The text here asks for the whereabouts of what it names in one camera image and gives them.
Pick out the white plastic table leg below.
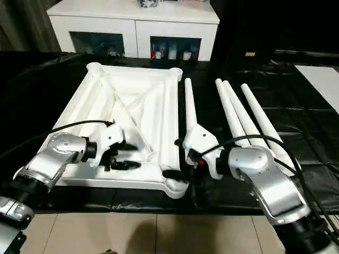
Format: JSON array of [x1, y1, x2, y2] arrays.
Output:
[[222, 80, 268, 148], [184, 78, 199, 135], [215, 78, 251, 148], [240, 84, 302, 175]]

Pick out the white plastic table top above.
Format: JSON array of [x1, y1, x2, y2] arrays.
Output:
[[54, 62, 190, 199]]

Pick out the black mat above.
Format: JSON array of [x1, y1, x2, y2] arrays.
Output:
[[0, 50, 339, 215]]

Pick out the white cabinet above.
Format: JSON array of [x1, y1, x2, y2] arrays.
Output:
[[47, 0, 220, 62]]

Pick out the dark patterned ornament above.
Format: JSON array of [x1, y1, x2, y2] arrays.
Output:
[[137, 0, 162, 8]]

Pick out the white flat board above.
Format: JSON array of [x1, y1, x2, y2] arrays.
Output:
[[295, 65, 339, 109]]

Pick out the black side table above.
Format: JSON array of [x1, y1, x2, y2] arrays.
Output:
[[274, 49, 339, 67]]

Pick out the grey curtain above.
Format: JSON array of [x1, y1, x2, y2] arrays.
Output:
[[0, 0, 63, 52]]

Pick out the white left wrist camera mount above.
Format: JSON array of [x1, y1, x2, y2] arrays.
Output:
[[90, 123, 127, 169]]

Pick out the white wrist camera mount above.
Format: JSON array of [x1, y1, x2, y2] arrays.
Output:
[[90, 123, 127, 169], [182, 125, 226, 180]]

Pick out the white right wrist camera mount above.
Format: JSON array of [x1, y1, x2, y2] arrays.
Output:
[[182, 125, 226, 180]]

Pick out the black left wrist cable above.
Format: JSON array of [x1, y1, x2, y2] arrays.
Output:
[[50, 120, 115, 133]]

